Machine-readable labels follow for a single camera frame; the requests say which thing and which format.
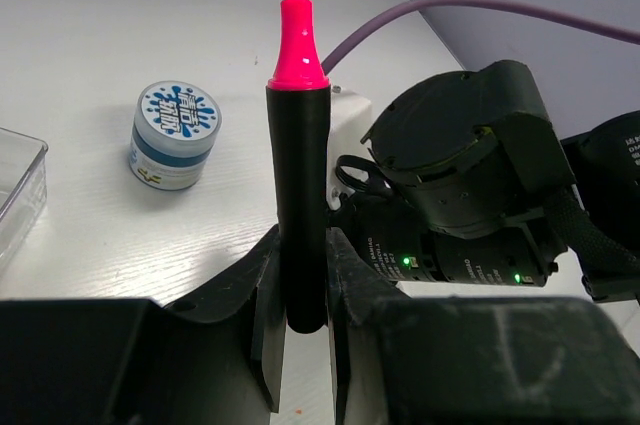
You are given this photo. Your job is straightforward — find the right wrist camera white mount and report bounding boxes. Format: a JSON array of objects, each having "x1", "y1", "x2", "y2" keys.
[{"x1": 326, "y1": 85, "x2": 373, "y2": 210}]

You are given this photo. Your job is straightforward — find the blue paint jar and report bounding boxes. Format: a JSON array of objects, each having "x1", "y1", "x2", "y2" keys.
[{"x1": 129, "y1": 81, "x2": 222, "y2": 191}]

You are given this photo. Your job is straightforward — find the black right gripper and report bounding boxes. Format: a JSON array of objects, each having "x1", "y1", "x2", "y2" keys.
[{"x1": 330, "y1": 60, "x2": 575, "y2": 287}]

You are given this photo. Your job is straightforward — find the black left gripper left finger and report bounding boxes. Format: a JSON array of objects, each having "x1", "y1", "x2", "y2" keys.
[{"x1": 1, "y1": 229, "x2": 285, "y2": 424}]

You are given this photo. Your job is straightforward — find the pink tip black highlighter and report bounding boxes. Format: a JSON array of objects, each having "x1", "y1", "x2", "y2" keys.
[{"x1": 266, "y1": 0, "x2": 331, "y2": 334}]

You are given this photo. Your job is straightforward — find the clear plastic container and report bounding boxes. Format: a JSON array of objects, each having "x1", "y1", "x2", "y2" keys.
[{"x1": 0, "y1": 128, "x2": 49, "y2": 273}]

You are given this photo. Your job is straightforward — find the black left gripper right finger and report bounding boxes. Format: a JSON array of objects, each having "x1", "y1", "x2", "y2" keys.
[{"x1": 327, "y1": 229, "x2": 639, "y2": 424}]

